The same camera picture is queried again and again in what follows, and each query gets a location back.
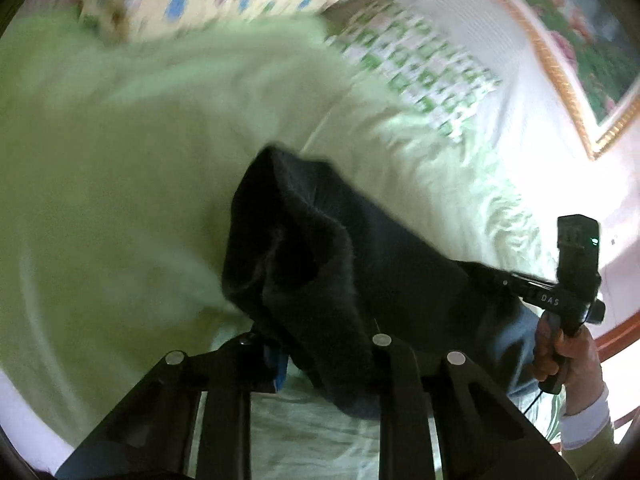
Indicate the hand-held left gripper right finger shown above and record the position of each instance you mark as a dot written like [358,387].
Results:
[400,375]

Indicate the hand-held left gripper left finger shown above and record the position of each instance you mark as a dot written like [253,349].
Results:
[276,366]

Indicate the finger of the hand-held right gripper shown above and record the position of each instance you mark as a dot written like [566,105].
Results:
[487,276]

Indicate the dark pants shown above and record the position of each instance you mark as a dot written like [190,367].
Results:
[350,280]

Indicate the person's right forearm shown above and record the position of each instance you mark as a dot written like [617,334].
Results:
[587,425]

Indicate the person's right hand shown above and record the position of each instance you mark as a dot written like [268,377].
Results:
[575,365]

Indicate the green checkered pillow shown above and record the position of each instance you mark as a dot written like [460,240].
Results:
[425,65]

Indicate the light green bed sheet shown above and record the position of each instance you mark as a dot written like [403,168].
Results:
[150,185]

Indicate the gold framed floral picture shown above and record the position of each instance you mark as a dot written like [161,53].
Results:
[575,40]

